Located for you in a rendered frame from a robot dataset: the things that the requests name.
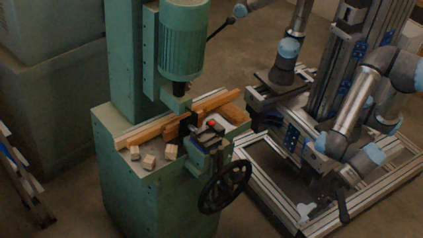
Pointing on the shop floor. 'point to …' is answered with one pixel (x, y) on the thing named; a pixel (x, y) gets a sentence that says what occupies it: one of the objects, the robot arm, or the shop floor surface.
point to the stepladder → (33, 187)
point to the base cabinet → (122, 207)
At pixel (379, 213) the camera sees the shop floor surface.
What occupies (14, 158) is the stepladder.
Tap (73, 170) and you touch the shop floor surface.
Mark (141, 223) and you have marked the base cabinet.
